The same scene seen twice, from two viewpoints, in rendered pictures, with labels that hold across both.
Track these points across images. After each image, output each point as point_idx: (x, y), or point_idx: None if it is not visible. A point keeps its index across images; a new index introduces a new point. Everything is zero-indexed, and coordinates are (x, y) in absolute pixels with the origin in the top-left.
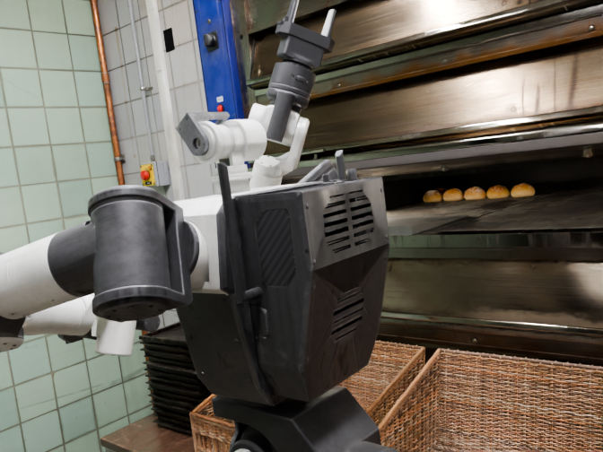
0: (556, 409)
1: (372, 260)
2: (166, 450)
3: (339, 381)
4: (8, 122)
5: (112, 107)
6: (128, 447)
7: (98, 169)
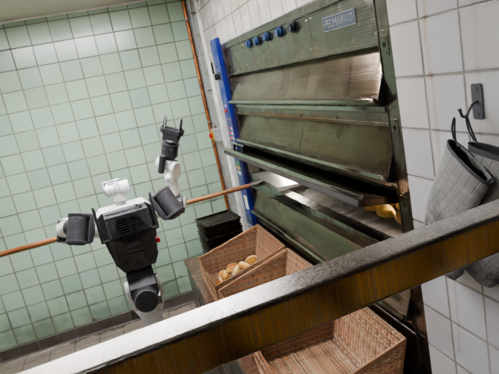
0: None
1: (144, 233)
2: (197, 271)
3: (139, 267)
4: (152, 111)
5: (203, 95)
6: (188, 266)
7: (199, 128)
